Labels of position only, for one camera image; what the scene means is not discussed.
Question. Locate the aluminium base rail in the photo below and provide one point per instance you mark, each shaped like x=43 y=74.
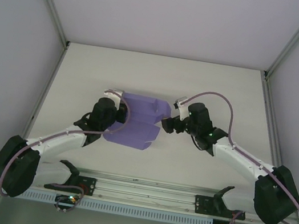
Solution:
x=146 y=194

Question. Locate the purple paper box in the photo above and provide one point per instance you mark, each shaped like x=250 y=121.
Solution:
x=137 y=133

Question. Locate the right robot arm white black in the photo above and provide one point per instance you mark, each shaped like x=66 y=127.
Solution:
x=273 y=200

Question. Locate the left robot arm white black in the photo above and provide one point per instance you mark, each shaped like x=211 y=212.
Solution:
x=12 y=169

